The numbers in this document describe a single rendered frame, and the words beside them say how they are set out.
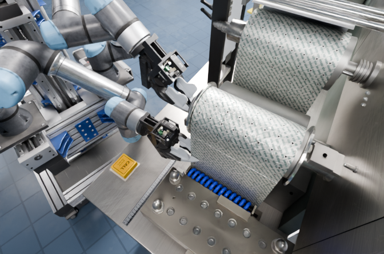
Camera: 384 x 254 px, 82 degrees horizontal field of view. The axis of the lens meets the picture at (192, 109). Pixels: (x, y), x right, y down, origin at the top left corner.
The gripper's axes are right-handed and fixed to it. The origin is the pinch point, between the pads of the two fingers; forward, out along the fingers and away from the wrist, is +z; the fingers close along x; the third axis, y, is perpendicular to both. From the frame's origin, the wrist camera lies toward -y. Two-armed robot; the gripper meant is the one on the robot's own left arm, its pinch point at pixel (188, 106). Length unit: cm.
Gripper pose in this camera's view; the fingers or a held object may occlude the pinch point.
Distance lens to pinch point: 60.9
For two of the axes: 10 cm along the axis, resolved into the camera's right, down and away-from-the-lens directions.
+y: 5.4, -2.1, -8.2
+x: 5.4, -6.5, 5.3
